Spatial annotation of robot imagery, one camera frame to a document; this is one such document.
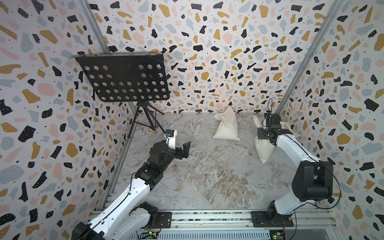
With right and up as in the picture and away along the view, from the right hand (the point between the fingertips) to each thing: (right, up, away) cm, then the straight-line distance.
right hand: (266, 131), depth 91 cm
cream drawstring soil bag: (-22, +1, +12) cm, 25 cm away
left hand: (-49, -4, -16) cm, 52 cm away
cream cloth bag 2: (+17, +3, +9) cm, 19 cm away
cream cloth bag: (-1, -10, 0) cm, 10 cm away
